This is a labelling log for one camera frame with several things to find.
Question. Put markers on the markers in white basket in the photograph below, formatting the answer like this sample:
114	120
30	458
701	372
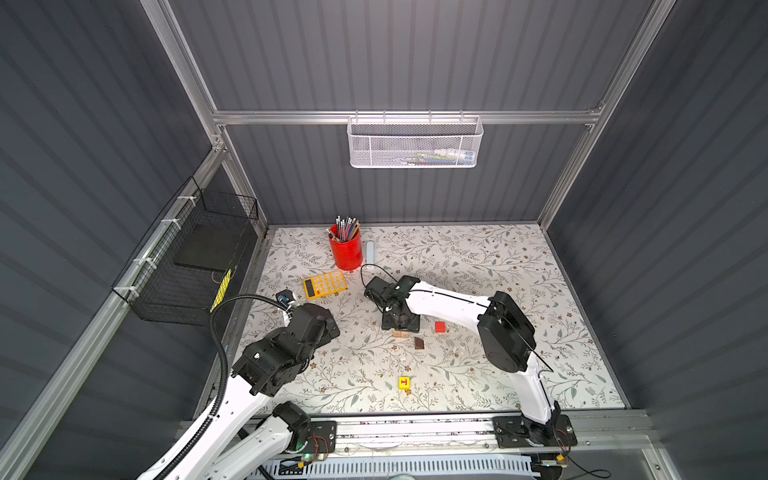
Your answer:
456	157

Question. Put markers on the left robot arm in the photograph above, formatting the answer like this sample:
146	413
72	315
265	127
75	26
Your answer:
265	366

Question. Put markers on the black foam pad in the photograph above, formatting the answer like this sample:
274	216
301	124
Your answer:
209	248

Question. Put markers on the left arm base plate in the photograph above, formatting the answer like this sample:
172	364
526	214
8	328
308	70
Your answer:
316	439

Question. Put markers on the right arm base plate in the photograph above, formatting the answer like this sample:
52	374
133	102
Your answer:
518	431

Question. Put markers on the light blue eraser block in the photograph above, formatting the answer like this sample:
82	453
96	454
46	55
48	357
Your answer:
370	252

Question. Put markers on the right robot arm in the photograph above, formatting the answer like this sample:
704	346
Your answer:
505	333

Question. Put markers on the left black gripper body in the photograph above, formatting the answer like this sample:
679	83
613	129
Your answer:
332	331

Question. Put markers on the white wire wall basket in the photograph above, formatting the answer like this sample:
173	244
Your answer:
377	142

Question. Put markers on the pencils bundle in cup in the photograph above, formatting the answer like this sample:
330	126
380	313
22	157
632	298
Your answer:
344	229

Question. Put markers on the yellow calculator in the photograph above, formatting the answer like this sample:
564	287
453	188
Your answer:
323	285

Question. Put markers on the red pencil cup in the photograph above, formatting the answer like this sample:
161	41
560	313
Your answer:
348	255

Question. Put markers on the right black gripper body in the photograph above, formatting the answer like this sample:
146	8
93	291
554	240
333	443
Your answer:
402	323

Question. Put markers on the black wire side basket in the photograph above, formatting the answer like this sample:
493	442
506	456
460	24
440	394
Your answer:
157	290

